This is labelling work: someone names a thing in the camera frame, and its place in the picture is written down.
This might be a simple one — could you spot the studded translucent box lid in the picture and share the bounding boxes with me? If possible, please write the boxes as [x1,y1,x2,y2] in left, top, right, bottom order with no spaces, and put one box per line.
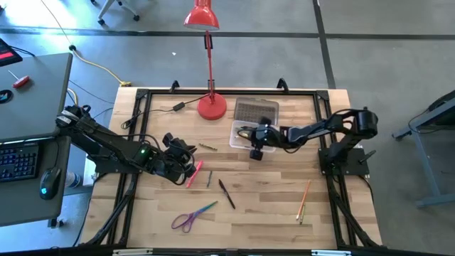
[233,97,281,127]

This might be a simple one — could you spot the white and blue cup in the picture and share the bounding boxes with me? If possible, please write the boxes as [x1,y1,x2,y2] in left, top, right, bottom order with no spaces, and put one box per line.
[65,171,82,189]

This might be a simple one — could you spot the black backlit keyboard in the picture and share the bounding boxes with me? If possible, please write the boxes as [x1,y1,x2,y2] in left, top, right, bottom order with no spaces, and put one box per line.
[0,142,40,183]

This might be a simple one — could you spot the pink highlighter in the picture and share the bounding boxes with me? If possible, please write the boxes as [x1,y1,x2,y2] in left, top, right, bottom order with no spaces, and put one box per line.
[185,159,205,189]

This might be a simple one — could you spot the purple and teal scissors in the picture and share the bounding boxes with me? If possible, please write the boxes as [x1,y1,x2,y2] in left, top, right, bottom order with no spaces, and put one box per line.
[171,201,219,234]

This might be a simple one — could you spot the black aluminium table frame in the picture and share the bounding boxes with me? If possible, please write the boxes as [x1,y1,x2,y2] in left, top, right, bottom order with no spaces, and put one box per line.
[85,78,383,250]

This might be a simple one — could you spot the white rail bracket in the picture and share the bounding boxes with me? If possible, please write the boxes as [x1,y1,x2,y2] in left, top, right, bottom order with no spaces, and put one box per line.
[311,249,353,256]
[112,248,154,256]

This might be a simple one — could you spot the dark tablet with red screen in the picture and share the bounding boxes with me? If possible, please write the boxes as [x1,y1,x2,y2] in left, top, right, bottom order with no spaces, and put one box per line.
[0,37,23,68]

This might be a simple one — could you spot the orange pencil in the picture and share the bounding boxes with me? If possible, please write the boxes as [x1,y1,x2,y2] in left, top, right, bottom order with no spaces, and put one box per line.
[296,179,312,221]

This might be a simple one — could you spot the grey metal cart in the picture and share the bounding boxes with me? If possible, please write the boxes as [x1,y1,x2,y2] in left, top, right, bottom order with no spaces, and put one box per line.
[392,89,455,209]

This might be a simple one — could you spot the red desk lamp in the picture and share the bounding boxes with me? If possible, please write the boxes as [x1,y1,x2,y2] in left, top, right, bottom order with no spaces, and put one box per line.
[183,0,228,121]

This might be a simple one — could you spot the black pen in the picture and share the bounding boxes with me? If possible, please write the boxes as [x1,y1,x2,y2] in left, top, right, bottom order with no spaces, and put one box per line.
[218,178,237,210]

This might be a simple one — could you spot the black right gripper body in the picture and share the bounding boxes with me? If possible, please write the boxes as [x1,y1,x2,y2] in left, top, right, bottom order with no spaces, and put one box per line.
[248,126,291,150]

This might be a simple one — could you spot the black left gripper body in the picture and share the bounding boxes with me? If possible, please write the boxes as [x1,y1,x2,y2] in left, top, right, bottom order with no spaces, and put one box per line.
[152,140,195,184]

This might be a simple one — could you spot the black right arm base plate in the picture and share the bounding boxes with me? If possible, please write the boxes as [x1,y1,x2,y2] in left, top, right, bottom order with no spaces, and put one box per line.
[318,147,377,178]

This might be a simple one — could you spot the white office chair base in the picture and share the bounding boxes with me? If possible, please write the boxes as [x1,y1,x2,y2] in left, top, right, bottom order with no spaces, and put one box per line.
[90,0,141,26]

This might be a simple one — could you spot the grey office desk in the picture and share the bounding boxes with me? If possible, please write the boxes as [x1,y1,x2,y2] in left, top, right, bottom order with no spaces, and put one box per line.
[0,52,74,228]

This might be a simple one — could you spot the translucent plastic supply box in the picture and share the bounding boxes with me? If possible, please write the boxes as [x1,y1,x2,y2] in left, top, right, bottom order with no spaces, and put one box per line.
[228,119,279,154]

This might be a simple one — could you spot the red-handled screwdriver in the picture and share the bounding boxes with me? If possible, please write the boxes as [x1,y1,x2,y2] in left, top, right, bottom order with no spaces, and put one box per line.
[7,69,31,89]

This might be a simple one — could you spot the black computer mouse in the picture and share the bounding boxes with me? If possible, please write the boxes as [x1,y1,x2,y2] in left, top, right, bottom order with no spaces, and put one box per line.
[38,166,63,201]

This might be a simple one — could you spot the yellow extension cable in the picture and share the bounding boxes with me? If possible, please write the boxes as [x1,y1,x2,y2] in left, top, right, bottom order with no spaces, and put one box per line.
[39,0,132,87]

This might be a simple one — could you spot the black lamp cable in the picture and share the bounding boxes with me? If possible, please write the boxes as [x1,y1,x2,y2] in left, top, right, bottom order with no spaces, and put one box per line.
[120,92,214,131]

